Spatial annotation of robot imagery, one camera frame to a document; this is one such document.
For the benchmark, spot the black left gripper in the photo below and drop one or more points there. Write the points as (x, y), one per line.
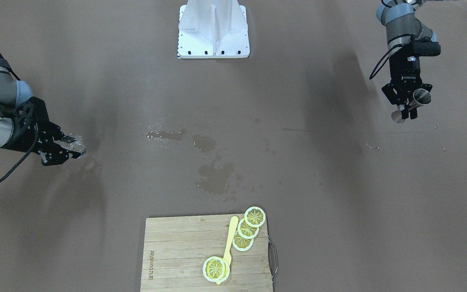
(406, 73)

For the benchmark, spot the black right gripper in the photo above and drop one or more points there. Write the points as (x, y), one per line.
(22, 140)

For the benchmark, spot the clear glass shaker cup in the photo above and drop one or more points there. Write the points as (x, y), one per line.
(75, 150)

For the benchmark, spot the steel double jigger measuring cup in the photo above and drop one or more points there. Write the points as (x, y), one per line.
(408, 110)

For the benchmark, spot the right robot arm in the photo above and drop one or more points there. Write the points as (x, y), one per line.
(13, 92)

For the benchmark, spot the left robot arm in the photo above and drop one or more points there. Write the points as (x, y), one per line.
(408, 40)

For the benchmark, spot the bamboo cutting board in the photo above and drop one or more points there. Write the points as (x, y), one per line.
(175, 249)

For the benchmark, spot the lemon slice far end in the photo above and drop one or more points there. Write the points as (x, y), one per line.
(255, 216)

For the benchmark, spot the lemon slice in spoon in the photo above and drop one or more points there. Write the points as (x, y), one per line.
(216, 270)

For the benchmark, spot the yellow plastic spoon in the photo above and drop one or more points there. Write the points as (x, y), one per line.
(227, 258)

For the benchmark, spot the lemon slice middle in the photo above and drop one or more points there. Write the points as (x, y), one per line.
(247, 231)

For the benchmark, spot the lemon slice near spoon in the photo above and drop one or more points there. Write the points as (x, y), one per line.
(241, 244)

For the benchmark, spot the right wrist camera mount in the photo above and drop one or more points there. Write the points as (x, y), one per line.
(30, 121)

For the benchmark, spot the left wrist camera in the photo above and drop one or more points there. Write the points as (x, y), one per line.
(423, 48)

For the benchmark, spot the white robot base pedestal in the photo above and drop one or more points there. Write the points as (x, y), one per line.
(213, 29)

